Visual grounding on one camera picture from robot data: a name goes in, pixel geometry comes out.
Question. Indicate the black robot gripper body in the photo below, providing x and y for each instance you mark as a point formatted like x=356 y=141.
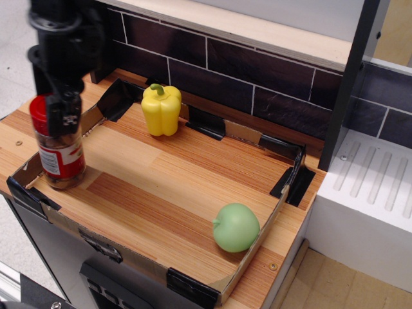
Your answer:
x=70 y=38

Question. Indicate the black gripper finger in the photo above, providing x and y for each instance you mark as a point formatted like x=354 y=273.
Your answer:
x=63 y=113

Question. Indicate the red-lidded spice bottle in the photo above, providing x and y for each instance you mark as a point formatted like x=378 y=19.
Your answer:
x=62 y=157

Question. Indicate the cardboard fence with black tape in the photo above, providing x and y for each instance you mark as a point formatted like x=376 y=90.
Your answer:
x=137 y=232

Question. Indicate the yellow toy bell pepper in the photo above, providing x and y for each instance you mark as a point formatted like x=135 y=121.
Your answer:
x=161 y=106

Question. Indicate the light wooden shelf board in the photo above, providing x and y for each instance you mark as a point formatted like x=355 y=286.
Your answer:
x=283 y=40

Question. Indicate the green toy apple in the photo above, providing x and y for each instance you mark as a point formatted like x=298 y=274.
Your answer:
x=235 y=228

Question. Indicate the white toy sink drainboard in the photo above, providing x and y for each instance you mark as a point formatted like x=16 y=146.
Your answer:
x=361 y=216

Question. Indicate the black shelf upright post left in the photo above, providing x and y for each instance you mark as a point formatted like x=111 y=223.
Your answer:
x=114 y=34

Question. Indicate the black shelf upright post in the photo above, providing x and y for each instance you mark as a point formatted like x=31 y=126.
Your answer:
x=352 y=69
x=114 y=34

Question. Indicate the black shelf upright post right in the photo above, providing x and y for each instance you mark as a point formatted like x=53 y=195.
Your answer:
x=352 y=69

